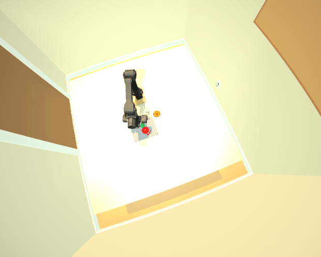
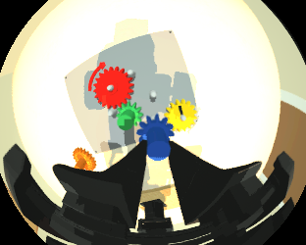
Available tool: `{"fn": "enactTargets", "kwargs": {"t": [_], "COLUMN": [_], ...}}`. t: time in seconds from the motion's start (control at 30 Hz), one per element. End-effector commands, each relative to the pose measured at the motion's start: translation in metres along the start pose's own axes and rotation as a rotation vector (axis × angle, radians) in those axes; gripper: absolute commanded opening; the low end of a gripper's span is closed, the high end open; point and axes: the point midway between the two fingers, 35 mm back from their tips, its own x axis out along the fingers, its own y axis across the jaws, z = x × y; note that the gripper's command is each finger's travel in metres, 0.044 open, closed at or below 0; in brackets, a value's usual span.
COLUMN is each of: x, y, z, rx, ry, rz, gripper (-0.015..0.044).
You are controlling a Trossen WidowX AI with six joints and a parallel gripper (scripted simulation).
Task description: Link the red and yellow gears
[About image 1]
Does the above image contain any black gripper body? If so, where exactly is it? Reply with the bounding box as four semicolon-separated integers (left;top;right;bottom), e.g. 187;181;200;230
122;114;147;123

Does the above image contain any red gear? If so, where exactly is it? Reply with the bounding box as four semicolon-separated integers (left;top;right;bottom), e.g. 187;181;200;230
142;127;149;134

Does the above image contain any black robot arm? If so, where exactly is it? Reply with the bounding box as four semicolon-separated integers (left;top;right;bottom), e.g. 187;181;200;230
123;69;143;129

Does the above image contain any orange gear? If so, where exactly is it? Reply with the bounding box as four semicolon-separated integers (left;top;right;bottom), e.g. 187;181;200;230
153;111;160;117

